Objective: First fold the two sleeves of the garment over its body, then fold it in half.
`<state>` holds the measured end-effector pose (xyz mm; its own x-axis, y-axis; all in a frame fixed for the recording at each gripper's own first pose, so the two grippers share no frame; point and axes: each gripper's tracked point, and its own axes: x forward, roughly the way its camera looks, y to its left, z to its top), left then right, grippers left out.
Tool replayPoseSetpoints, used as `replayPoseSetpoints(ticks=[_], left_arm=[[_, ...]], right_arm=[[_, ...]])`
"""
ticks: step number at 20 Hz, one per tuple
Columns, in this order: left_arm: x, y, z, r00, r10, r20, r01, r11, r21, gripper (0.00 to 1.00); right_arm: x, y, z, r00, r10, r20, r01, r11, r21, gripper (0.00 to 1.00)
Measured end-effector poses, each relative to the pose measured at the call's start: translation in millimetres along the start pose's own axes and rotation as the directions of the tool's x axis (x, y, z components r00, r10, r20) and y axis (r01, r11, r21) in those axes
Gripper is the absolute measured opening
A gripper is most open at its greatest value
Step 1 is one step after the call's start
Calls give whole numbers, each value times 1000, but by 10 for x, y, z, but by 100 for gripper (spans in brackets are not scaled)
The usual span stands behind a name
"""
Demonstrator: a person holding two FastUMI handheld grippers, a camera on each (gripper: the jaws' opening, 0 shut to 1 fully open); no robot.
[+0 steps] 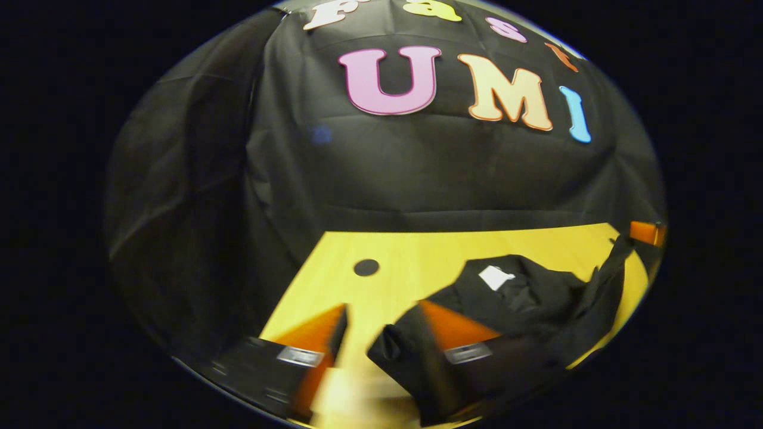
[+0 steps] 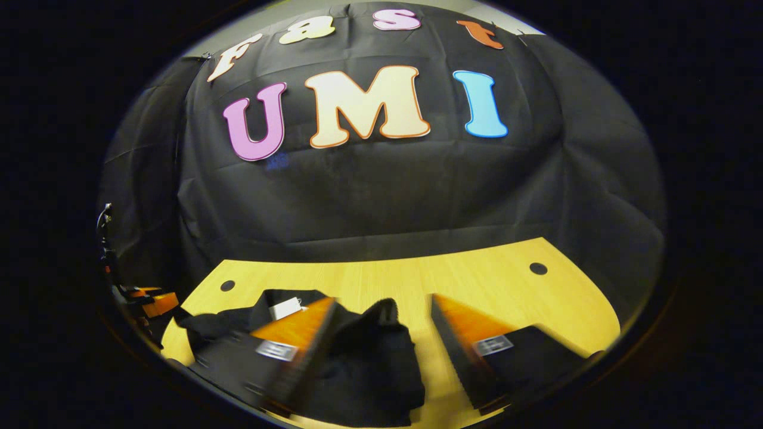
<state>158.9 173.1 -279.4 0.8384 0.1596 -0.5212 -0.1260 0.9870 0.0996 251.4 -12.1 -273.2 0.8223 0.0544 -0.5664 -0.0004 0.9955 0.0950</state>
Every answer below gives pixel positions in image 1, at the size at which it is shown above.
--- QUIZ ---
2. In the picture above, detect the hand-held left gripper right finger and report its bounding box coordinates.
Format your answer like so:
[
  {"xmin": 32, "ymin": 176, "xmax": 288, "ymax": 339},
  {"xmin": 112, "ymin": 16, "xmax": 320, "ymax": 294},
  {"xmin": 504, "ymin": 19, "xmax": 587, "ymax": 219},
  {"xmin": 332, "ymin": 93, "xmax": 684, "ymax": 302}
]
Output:
[{"xmin": 416, "ymin": 299, "xmax": 566, "ymax": 421}]

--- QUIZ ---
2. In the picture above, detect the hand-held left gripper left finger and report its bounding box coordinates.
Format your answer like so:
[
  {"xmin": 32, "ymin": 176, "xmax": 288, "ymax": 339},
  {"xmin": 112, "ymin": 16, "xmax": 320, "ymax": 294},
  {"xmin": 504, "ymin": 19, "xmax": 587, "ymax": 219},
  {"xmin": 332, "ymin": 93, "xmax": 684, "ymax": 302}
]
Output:
[{"xmin": 196, "ymin": 303, "xmax": 350, "ymax": 422}]

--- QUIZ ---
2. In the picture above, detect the black button shirt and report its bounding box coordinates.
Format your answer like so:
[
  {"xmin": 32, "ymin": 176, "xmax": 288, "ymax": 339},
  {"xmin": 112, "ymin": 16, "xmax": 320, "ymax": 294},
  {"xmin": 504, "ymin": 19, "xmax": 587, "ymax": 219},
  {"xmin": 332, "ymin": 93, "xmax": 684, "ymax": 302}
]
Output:
[{"xmin": 366, "ymin": 235, "xmax": 636, "ymax": 427}]

